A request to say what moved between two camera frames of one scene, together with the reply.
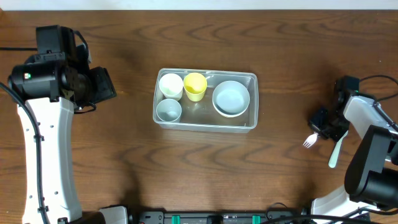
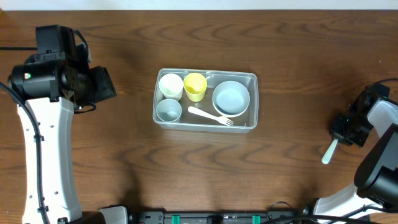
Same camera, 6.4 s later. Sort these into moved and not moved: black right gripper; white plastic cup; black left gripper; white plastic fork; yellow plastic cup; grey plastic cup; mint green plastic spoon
Moved: black right gripper; white plastic fork; mint green plastic spoon
Not moved: grey plastic cup; yellow plastic cup; white plastic cup; black left gripper
